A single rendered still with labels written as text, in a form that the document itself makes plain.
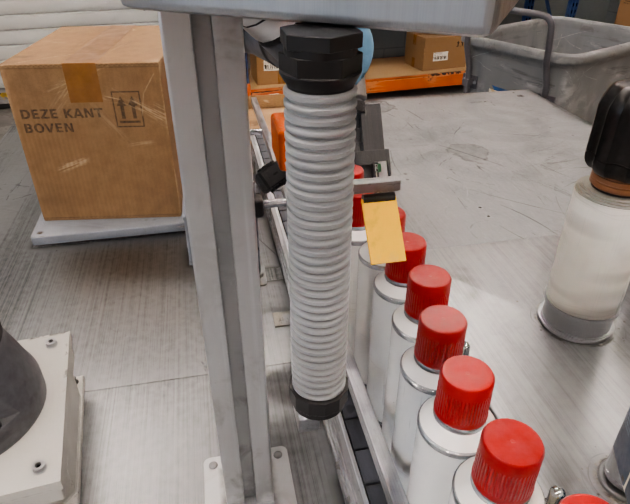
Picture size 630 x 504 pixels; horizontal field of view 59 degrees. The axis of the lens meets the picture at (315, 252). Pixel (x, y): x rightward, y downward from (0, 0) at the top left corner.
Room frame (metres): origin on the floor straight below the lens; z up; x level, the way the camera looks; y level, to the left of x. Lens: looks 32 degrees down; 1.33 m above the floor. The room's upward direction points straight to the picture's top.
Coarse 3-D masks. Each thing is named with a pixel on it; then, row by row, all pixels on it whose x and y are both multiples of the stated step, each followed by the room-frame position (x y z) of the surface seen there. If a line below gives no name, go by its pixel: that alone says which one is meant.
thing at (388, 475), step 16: (256, 112) 1.11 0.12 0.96; (352, 368) 0.37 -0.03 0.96; (352, 384) 0.35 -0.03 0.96; (368, 400) 0.34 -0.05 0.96; (368, 416) 0.32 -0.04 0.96; (368, 432) 0.30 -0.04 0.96; (384, 448) 0.29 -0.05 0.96; (384, 464) 0.27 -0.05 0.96; (384, 480) 0.26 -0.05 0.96; (400, 480) 0.26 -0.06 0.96; (400, 496) 0.24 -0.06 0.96
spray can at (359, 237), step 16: (352, 208) 0.48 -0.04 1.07; (352, 224) 0.48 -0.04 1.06; (352, 240) 0.47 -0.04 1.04; (352, 256) 0.47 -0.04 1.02; (352, 272) 0.47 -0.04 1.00; (352, 288) 0.47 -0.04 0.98; (352, 304) 0.47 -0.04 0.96; (352, 320) 0.47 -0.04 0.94; (352, 336) 0.47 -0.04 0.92; (352, 352) 0.47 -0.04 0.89
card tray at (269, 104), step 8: (248, 96) 1.53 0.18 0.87; (256, 96) 1.53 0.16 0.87; (264, 96) 1.54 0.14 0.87; (272, 96) 1.54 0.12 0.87; (280, 96) 1.54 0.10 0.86; (248, 104) 1.53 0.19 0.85; (264, 104) 1.53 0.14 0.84; (272, 104) 1.54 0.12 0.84; (280, 104) 1.54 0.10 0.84; (264, 112) 1.50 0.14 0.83; (272, 112) 1.50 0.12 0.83; (256, 120) 1.43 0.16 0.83; (256, 128) 1.37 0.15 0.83
